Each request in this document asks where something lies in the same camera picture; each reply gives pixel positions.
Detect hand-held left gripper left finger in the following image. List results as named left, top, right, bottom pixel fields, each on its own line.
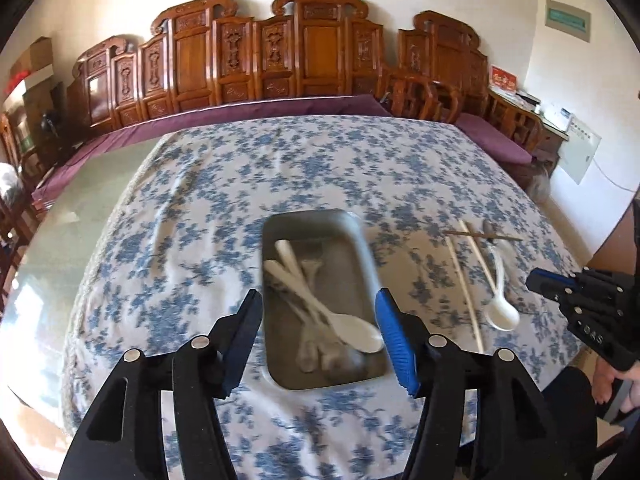
left=59, top=289, right=264, bottom=480

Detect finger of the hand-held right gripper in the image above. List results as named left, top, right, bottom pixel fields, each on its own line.
left=526, top=268, right=577, bottom=288
left=534, top=284, right=576, bottom=307

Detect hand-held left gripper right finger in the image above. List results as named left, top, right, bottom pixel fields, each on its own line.
left=375, top=287, right=556, bottom=480

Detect white plastic spoon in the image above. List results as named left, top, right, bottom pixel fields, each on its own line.
left=264, top=259, right=385, bottom=354
left=482, top=242, right=521, bottom=332
left=274, top=240, right=326, bottom=311

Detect brown wooden chopstick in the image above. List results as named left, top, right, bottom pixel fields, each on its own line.
left=442, top=230, right=523, bottom=242

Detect rectangular metal tray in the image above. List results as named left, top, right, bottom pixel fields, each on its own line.
left=261, top=210, right=391, bottom=392

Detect person's right hand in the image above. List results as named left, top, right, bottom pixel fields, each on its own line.
left=592, top=360, right=640, bottom=416

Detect grey fluffy mop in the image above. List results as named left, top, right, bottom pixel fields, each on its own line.
left=527, top=162, right=551, bottom=203

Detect wooden side table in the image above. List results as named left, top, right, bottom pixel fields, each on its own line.
left=487, top=87, right=571, bottom=161

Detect purple armchair seat cushion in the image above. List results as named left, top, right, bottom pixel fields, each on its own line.
left=455, top=112, right=533, bottom=166

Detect white tabletop device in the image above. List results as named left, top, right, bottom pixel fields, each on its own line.
left=542, top=101, right=573, bottom=133

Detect blue floral tablecloth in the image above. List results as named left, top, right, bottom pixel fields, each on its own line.
left=62, top=114, right=586, bottom=480

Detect red printed card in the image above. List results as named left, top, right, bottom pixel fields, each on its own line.
left=490, top=65, right=518, bottom=93

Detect long purple bench cushion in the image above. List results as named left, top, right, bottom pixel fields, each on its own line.
left=32, top=94, right=391, bottom=206

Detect carved wooden armchair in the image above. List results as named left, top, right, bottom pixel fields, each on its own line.
left=387, top=10, right=543, bottom=181

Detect carved wooden dining chair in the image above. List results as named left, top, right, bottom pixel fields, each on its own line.
left=0, top=110, right=41, bottom=281

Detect white plastic bag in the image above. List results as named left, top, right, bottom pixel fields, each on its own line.
left=0, top=160, right=23, bottom=196

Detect carved wooden sofa bench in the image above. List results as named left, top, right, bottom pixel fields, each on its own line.
left=67, top=0, right=401, bottom=131

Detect tall brown carton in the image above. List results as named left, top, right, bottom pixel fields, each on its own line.
left=20, top=77, right=66, bottom=161

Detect white wall cable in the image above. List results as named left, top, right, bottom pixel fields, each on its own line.
left=597, top=162, right=640, bottom=196

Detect white wall electrical panel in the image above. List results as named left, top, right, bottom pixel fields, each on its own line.
left=557, top=116, right=602, bottom=185

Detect grey green wall box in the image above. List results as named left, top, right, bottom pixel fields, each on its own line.
left=545, top=0, right=591, bottom=43

